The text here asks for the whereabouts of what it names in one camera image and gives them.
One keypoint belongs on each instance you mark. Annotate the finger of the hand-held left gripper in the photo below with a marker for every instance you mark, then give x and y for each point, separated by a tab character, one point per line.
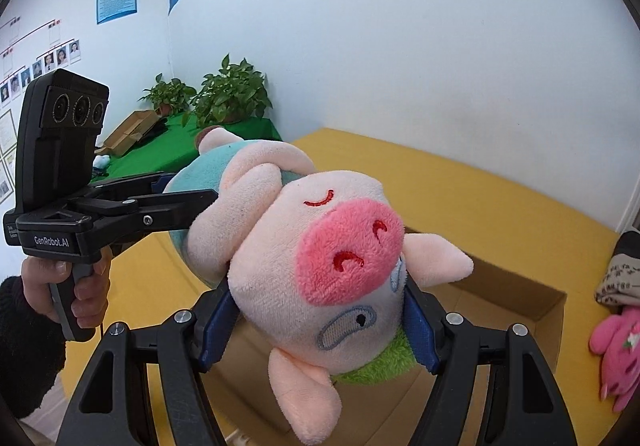
170	211
135	185

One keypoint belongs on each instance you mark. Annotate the framed wall certificates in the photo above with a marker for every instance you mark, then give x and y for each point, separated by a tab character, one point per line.
6	151

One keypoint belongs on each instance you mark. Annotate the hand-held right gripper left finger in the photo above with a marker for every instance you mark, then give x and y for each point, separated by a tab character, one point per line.
220	328

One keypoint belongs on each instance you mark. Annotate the pink pig plush toy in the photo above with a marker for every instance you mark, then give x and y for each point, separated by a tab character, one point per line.
320	246

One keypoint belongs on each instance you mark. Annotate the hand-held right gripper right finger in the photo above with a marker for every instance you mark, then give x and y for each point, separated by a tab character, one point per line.
417	326

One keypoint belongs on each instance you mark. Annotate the person's left hand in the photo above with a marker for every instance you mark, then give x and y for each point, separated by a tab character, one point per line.
37	286

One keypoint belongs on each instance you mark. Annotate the yellow desktop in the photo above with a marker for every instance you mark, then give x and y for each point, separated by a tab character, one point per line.
450	186

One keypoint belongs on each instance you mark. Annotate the beige printed cloth bag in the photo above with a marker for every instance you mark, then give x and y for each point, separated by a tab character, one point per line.
620	278

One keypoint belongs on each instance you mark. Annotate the dark cloth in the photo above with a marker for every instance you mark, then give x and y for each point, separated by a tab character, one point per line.
627	243

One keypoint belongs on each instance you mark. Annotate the shallow cardboard box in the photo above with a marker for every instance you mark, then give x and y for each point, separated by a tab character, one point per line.
500	306

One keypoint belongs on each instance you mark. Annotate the small potted plant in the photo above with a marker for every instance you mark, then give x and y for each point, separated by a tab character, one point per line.
167	94

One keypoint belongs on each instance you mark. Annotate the photo chart wall display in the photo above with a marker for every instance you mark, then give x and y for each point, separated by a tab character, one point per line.
47	61

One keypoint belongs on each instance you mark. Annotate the green table cloth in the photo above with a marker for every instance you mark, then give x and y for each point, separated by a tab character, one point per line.
165	151

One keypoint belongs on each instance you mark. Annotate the person's left forearm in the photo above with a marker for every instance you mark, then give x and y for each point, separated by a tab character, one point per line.
25	366

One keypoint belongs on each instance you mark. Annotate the open brown cardboard carton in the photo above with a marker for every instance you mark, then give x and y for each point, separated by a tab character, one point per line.
127	131

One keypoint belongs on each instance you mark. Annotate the large potted plant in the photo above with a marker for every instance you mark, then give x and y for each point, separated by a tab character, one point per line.
232	89

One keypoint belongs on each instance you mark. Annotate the magenta plush toy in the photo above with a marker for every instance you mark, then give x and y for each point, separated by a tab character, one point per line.
617	341

